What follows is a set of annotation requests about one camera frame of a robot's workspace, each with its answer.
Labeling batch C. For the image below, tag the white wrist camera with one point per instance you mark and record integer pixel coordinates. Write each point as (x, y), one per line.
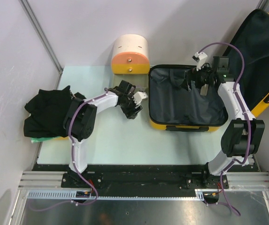
(139, 97)
(200, 58)

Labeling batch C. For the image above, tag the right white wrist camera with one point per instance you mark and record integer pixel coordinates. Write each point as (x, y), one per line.
(200, 58)

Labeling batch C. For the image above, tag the yellow Pikachu suitcase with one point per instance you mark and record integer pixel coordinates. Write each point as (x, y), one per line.
(172, 106)

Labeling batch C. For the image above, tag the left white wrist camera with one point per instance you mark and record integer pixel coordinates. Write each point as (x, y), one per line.
(139, 97)

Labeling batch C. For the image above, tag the green white patterned towel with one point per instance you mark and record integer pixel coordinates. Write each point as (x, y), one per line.
(42, 139)

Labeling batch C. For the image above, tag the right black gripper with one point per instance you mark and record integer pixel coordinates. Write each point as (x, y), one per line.
(193, 75)

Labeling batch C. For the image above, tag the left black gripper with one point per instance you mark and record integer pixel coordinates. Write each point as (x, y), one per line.
(129, 113)

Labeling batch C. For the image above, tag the black garment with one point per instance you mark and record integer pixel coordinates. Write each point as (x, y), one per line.
(48, 110)

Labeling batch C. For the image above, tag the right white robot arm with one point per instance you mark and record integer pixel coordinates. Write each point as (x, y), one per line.
(244, 132)

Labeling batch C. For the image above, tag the silver metal padlock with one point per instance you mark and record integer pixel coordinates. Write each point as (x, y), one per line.
(204, 90)

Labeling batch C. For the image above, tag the yellow plastic basket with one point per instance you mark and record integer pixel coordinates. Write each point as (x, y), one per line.
(60, 138)

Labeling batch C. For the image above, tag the pastel round drawer box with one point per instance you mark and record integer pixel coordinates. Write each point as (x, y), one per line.
(130, 61)

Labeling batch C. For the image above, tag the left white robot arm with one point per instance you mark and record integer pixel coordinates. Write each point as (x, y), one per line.
(80, 118)

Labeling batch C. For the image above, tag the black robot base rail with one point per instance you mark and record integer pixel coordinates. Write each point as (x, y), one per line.
(142, 180)

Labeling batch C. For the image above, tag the white slotted cable duct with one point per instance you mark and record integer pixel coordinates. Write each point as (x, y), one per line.
(193, 195)

